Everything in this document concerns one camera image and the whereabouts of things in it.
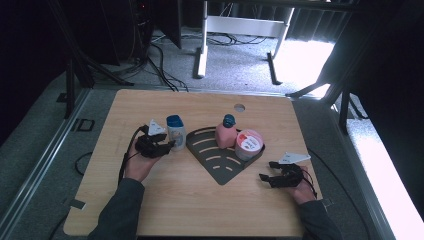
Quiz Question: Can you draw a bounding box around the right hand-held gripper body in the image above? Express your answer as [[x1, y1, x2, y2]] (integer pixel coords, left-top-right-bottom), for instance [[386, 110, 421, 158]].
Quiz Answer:
[[277, 152, 312, 188]]

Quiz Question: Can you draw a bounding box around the person's right hand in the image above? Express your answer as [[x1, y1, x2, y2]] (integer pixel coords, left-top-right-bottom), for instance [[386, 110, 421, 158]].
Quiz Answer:
[[285, 165, 318, 205]]

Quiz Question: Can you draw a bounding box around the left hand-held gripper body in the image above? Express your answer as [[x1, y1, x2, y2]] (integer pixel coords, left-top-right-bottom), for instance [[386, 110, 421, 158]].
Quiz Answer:
[[134, 118, 167, 159]]

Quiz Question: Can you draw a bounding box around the person's left hand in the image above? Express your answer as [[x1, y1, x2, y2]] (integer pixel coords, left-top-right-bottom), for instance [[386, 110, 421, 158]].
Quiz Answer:
[[123, 142, 162, 183]]

